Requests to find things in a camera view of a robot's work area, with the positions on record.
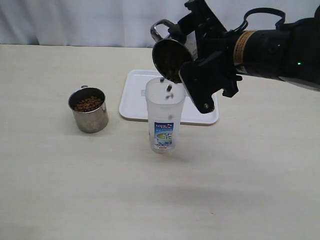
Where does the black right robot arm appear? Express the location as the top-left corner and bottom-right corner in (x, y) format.
(168, 0), (320, 114)

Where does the steel mug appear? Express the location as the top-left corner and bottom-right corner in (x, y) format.
(150, 19), (197, 84)
(68, 85), (109, 134)

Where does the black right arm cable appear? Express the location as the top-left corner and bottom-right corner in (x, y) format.
(229, 8), (287, 33)

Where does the white curtain backdrop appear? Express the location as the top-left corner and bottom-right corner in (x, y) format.
(0, 0), (320, 48)

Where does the white plastic tray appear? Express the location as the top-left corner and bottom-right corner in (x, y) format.
(118, 69), (219, 126)

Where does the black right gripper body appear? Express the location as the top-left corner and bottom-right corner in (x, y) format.
(194, 32), (242, 98)

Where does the clear plastic container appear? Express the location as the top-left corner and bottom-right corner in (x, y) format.
(144, 77), (186, 154)

